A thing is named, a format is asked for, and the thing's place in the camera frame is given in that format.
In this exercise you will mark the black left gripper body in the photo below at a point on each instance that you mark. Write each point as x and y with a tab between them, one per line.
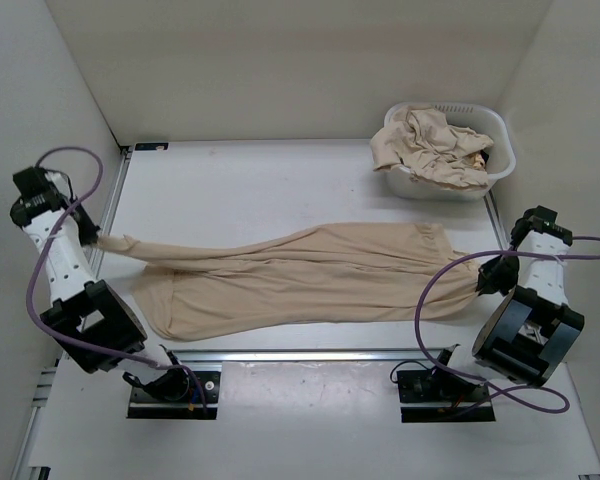
87	227

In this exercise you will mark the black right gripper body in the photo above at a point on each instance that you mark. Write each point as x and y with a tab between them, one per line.
501	274

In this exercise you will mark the beige trousers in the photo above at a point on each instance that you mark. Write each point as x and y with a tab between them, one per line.
331	273

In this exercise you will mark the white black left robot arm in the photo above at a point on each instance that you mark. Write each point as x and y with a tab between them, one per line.
83	307

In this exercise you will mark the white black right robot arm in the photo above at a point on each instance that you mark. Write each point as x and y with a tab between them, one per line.
529	334

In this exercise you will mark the black corner label sticker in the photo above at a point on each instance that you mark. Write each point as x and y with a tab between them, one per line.
151	146

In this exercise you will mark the white laundry basket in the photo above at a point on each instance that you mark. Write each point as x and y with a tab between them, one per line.
500	158

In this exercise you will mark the beige clothes pile in basket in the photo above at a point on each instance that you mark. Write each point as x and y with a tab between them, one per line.
434	151

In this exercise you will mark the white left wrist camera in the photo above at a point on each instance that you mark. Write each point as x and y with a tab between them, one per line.
61	181

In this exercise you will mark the aluminium right side rail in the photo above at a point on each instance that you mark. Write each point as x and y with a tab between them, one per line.
497	224

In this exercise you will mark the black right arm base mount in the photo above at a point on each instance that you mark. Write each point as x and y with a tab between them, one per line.
429	394

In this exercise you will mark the aluminium table edge rail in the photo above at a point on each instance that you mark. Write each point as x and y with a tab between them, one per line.
288	355

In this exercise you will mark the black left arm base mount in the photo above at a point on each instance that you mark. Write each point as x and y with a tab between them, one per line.
191	404

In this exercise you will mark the aluminium left side rail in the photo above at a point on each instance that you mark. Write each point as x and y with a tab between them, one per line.
22	468

